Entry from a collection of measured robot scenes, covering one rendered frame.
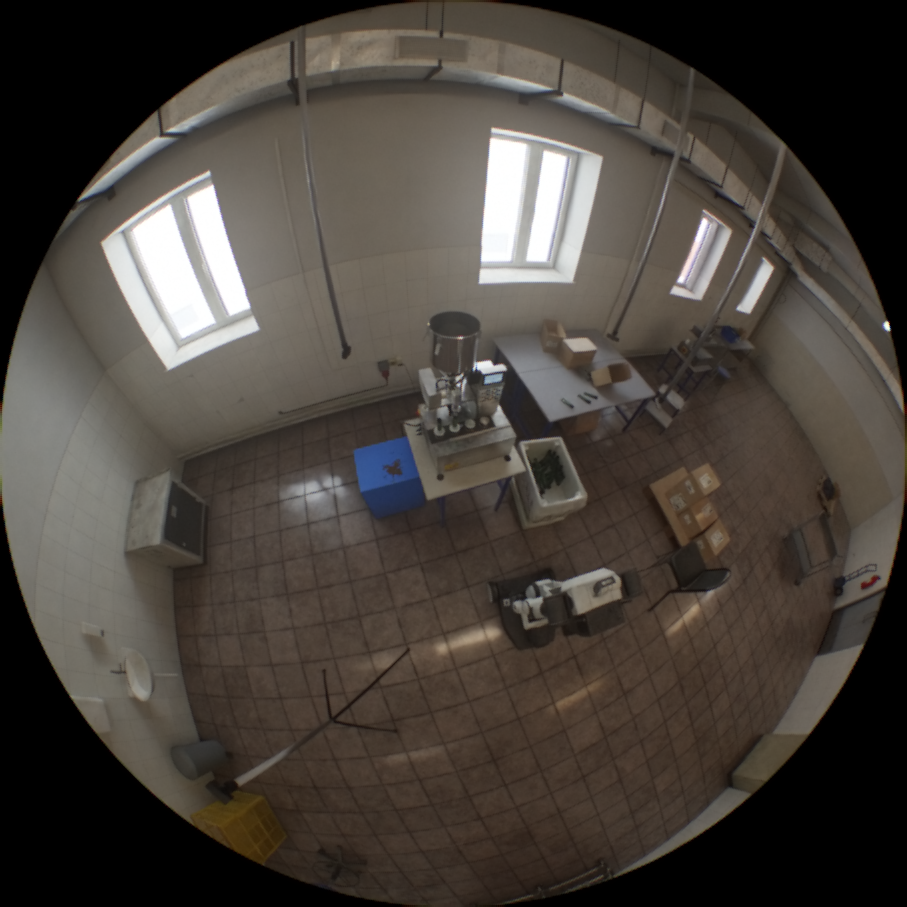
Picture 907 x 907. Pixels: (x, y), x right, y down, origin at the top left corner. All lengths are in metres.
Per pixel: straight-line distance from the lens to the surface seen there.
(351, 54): 2.32
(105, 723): 3.30
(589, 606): 1.43
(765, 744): 5.43
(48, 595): 3.20
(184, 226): 3.39
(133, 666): 3.48
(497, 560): 2.74
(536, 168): 3.57
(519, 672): 2.76
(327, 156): 2.64
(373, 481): 2.36
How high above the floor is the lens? 2.64
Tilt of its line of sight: 57 degrees down
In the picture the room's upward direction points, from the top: 4 degrees clockwise
